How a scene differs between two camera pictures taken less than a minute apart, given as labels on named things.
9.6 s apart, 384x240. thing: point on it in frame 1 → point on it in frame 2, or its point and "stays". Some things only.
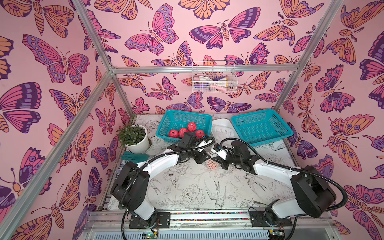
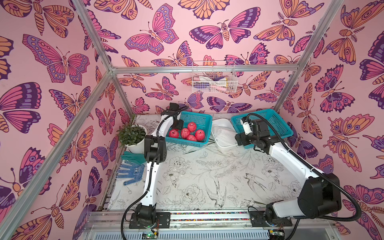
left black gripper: [201, 159] → [181, 123]
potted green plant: [134, 137] stays
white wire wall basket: [214, 77] stays
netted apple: [192, 126] stays
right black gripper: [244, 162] → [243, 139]
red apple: [173, 133] stays
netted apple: [212, 164] → [191, 138]
